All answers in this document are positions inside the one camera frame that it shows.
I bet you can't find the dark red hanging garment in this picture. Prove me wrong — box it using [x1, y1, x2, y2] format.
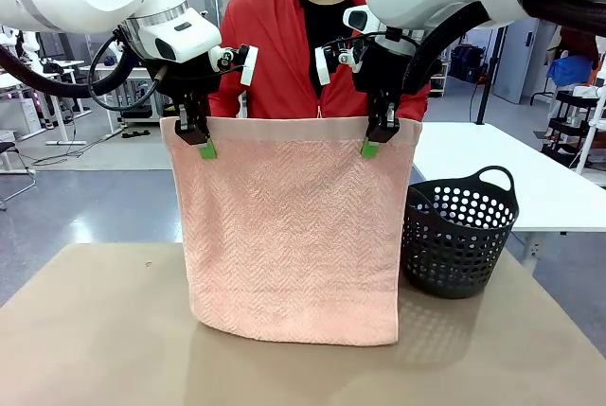
[550, 24, 600, 64]

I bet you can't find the black utility cart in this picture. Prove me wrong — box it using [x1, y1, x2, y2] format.
[541, 88, 606, 167]

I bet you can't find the long white lab desk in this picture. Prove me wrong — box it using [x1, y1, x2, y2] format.
[0, 59, 89, 148]

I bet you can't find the black suitcase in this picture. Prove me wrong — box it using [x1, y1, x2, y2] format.
[451, 44, 487, 86]

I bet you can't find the blue hanging cloth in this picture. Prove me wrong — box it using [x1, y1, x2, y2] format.
[545, 55, 594, 88]

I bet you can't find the grey door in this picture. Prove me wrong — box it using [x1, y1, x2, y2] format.
[503, 17, 542, 105]

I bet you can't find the black tripod with white head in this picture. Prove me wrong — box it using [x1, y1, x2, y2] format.
[472, 26, 508, 126]

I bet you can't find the pink towel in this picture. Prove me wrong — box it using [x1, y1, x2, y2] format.
[159, 115, 424, 347]

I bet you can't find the right arm black cable sleeve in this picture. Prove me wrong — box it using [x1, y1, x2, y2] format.
[401, 0, 606, 97]

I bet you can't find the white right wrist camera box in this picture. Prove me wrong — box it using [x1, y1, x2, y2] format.
[313, 45, 333, 87]

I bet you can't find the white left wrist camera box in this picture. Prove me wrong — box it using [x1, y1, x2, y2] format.
[239, 44, 260, 87]

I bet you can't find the white desk with robot arms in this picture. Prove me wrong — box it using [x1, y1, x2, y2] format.
[80, 64, 168, 138]

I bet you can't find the white rack frame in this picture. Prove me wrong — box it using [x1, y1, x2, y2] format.
[574, 93, 606, 176]

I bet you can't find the white shoe rack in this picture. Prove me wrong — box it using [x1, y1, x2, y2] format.
[427, 59, 449, 97]

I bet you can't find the arm black cable sleeve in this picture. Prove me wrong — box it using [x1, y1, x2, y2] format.
[401, 0, 606, 97]
[0, 43, 127, 101]

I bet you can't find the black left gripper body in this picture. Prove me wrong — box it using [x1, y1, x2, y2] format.
[141, 52, 224, 100]

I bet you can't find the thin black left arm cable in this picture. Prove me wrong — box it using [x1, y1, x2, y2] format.
[86, 28, 165, 112]

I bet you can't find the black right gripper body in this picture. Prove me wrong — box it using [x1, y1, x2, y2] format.
[351, 38, 419, 96]

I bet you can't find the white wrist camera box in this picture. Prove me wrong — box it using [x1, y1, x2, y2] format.
[239, 44, 260, 87]
[313, 45, 333, 87]

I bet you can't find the person in red jacket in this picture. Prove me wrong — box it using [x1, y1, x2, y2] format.
[207, 0, 433, 121]

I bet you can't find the black perforated laundry basket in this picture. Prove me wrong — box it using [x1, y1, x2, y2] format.
[401, 165, 521, 301]

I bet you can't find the large white table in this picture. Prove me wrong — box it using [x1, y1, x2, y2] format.
[411, 120, 606, 238]

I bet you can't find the left arm black cable sleeve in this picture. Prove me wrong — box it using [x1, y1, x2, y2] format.
[0, 43, 127, 101]

